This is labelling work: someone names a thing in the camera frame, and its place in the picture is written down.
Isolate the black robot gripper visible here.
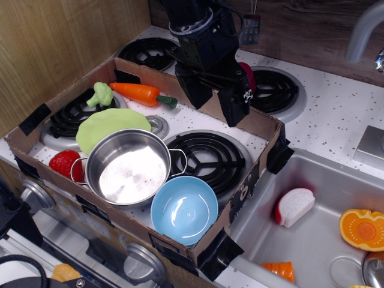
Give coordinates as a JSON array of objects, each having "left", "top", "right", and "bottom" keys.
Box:
[{"left": 168, "top": 6, "right": 253, "bottom": 127}]

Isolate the green toy broccoli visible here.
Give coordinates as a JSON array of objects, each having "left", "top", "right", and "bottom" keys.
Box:
[{"left": 86, "top": 82, "right": 113, "bottom": 107}]

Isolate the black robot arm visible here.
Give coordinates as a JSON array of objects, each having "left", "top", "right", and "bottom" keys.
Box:
[{"left": 161, "top": 1, "right": 253, "bottom": 127}]

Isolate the stainless steel pot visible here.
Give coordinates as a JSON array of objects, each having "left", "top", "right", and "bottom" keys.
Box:
[{"left": 70, "top": 128, "right": 187, "bottom": 207}]

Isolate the silver pot lid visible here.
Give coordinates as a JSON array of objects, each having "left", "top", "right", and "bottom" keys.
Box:
[{"left": 362, "top": 251, "right": 383, "bottom": 287}]

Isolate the dark red toy vegetable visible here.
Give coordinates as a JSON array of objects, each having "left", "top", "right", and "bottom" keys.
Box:
[{"left": 239, "top": 62, "right": 256, "bottom": 93}]

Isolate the black rear right burner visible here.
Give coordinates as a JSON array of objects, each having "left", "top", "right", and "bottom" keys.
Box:
[{"left": 251, "top": 66, "right": 307, "bottom": 124}]

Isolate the black burner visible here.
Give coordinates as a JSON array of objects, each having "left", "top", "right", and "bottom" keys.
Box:
[
  {"left": 251, "top": 66, "right": 307, "bottom": 124},
  {"left": 40, "top": 88, "right": 127, "bottom": 152},
  {"left": 115, "top": 37, "right": 178, "bottom": 71},
  {"left": 166, "top": 130, "right": 253, "bottom": 209}
]

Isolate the black front right burner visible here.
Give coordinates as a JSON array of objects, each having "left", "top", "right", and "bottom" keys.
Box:
[{"left": 166, "top": 130, "right": 253, "bottom": 209}]

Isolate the silver centre stove knob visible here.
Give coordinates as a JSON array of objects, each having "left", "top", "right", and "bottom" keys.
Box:
[{"left": 146, "top": 115, "right": 170, "bottom": 139}]

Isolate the silver stove knob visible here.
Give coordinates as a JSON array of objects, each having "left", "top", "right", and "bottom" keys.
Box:
[
  {"left": 21, "top": 179, "right": 56, "bottom": 214},
  {"left": 123, "top": 242, "right": 166, "bottom": 286},
  {"left": 146, "top": 115, "right": 170, "bottom": 139}
]

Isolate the orange toy carrot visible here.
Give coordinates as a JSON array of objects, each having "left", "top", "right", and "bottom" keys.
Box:
[{"left": 109, "top": 82, "right": 178, "bottom": 109}]

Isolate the black rear left burner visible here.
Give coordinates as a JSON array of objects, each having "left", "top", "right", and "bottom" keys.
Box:
[{"left": 115, "top": 37, "right": 178, "bottom": 71}]

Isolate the hanging metal spatula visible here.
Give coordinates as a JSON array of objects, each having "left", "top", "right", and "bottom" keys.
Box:
[{"left": 239, "top": 0, "right": 262, "bottom": 46}]

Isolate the light blue plastic bowl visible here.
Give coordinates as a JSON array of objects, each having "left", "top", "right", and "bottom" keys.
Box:
[{"left": 151, "top": 176, "right": 218, "bottom": 247}]

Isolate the light green plastic plate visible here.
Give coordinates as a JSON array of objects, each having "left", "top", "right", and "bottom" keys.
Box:
[{"left": 76, "top": 108, "right": 151, "bottom": 154}]

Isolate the red white toy radish half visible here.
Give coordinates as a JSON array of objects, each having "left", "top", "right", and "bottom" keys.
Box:
[{"left": 275, "top": 188, "right": 315, "bottom": 228}]

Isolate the black front left burner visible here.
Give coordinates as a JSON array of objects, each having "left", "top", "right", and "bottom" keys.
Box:
[{"left": 40, "top": 88, "right": 127, "bottom": 152}]

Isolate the red toy strawberry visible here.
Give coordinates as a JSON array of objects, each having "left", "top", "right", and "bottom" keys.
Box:
[{"left": 49, "top": 150, "right": 83, "bottom": 182}]

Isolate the silver sink faucet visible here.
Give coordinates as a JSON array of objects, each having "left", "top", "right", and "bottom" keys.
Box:
[{"left": 344, "top": 1, "right": 383, "bottom": 63}]

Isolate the orange toy pumpkin slice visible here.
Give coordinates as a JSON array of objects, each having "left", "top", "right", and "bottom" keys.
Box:
[{"left": 260, "top": 262, "right": 295, "bottom": 283}]

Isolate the silver right stove knob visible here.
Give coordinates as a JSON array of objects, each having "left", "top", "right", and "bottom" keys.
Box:
[{"left": 123, "top": 242, "right": 166, "bottom": 286}]

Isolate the stainless steel sink basin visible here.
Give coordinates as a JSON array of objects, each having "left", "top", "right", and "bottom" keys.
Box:
[{"left": 230, "top": 149, "right": 383, "bottom": 287}]

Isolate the orange toy pumpkin half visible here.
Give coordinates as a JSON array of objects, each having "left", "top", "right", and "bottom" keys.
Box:
[{"left": 339, "top": 209, "right": 383, "bottom": 252}]

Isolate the silver left stove knob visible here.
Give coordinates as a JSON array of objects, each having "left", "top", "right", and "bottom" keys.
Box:
[{"left": 21, "top": 179, "right": 56, "bottom": 214}]

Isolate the yellow toy food piece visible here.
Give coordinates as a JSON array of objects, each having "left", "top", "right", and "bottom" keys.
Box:
[{"left": 51, "top": 263, "right": 82, "bottom": 283}]

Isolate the black cable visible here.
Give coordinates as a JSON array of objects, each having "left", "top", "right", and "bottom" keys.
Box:
[{"left": 0, "top": 254, "right": 49, "bottom": 288}]

